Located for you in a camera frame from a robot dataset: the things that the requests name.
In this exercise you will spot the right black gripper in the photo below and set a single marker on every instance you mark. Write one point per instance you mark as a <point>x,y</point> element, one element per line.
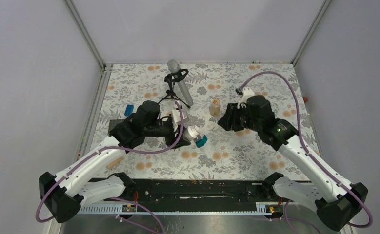
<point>229,121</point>

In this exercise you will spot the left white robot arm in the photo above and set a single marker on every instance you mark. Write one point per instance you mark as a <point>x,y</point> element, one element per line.
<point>144,132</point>

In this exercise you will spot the black microphone tripod stand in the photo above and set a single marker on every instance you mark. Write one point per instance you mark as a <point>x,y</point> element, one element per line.
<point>171,79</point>

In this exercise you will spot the tan wooden block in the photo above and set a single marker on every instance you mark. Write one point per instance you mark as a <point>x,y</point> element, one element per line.
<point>115,163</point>

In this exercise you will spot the blue lego brick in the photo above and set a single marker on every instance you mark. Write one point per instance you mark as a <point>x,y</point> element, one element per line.
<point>129,110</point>

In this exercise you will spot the floral table mat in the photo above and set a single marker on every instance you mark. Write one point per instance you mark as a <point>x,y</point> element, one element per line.
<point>226,155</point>

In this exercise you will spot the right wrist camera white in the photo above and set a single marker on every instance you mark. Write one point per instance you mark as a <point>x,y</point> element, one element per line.
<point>245,93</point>

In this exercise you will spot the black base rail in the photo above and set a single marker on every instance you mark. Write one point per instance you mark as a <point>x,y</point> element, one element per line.
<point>154,191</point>

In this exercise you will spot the grey lego baseplate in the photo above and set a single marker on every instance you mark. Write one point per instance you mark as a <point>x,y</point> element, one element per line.
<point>117,127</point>

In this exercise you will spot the white cable duct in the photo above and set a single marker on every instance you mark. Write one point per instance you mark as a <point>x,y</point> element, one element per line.
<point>184,207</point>

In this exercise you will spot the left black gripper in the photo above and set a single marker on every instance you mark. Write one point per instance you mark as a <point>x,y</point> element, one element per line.
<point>172,138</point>

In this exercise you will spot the white cap pill bottle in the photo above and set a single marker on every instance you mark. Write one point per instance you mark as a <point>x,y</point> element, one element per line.
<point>192,133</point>

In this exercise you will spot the grey microphone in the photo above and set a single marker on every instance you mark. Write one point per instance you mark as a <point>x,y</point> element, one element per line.
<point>173,66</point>

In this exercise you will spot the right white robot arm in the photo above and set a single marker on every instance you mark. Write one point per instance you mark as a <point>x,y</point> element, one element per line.
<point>335,199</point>

